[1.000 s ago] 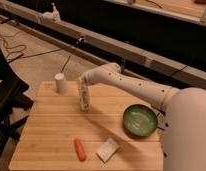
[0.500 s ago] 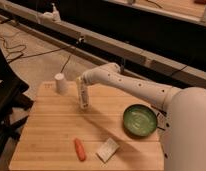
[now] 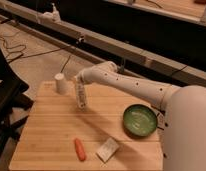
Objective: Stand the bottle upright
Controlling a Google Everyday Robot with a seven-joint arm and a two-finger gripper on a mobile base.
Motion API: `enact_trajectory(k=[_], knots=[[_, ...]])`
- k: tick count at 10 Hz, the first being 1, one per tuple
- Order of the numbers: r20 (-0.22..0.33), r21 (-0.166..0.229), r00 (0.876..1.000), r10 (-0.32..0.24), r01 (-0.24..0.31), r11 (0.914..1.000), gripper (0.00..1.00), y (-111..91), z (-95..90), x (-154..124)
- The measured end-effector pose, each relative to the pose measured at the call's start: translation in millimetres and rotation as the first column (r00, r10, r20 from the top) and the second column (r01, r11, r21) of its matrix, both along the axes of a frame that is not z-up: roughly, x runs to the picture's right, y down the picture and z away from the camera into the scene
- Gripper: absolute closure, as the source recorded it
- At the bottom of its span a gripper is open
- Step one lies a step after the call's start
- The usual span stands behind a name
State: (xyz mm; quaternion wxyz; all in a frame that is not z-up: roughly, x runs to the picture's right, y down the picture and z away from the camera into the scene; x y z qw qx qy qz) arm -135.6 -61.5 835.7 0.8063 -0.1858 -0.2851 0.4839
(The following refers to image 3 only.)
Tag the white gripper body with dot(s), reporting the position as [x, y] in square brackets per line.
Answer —
[84, 76]

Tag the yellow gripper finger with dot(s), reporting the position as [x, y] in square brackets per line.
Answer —
[76, 83]

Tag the white lotion bottle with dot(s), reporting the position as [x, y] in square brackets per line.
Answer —
[80, 95]

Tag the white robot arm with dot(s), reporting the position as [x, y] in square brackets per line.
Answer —
[184, 137]

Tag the white paper cup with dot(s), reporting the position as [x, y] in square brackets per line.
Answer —
[61, 83]

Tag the black office chair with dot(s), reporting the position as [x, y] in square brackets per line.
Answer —
[12, 90]

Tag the green bowl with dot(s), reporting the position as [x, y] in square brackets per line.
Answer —
[140, 120]

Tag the orange carrot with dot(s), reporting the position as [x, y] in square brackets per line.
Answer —
[79, 150]

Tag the white sponge block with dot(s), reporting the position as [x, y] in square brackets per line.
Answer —
[107, 149]

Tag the white object on rail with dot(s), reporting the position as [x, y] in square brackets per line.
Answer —
[54, 15]

